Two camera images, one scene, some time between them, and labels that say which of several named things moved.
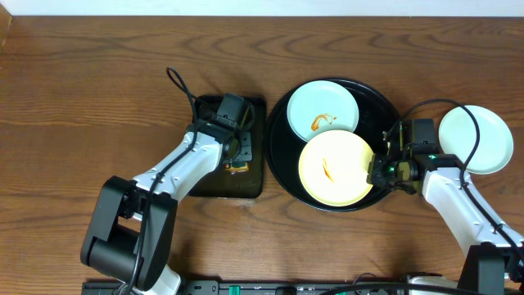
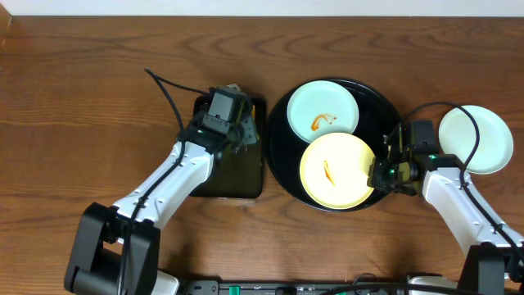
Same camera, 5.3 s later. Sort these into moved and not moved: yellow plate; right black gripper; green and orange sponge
Moved: green and orange sponge
Not moved: yellow plate; right black gripper
